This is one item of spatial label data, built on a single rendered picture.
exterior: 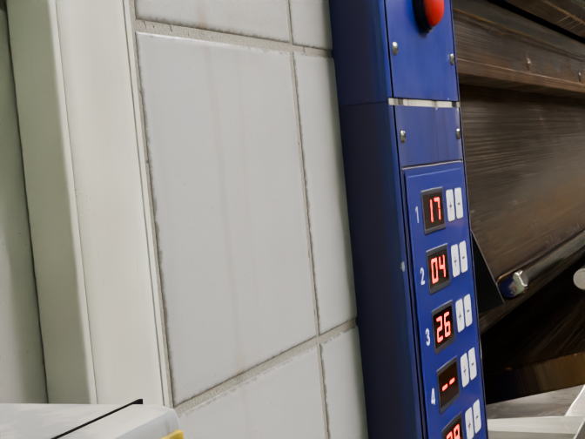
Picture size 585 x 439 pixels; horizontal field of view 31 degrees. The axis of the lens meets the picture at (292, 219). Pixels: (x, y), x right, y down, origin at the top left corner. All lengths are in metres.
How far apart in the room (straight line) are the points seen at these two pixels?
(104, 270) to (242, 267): 0.14
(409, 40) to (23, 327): 0.36
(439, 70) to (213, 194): 0.28
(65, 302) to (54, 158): 0.05
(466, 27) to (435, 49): 0.23
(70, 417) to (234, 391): 0.19
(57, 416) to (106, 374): 0.06
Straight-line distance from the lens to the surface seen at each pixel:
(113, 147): 0.36
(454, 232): 0.70
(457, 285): 0.70
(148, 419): 0.28
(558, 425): 1.48
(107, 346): 0.36
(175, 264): 0.43
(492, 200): 0.94
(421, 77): 0.66
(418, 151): 0.64
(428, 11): 0.66
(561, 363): 0.83
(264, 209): 0.50
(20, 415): 0.30
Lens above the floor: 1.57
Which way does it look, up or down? 3 degrees down
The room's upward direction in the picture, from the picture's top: 5 degrees counter-clockwise
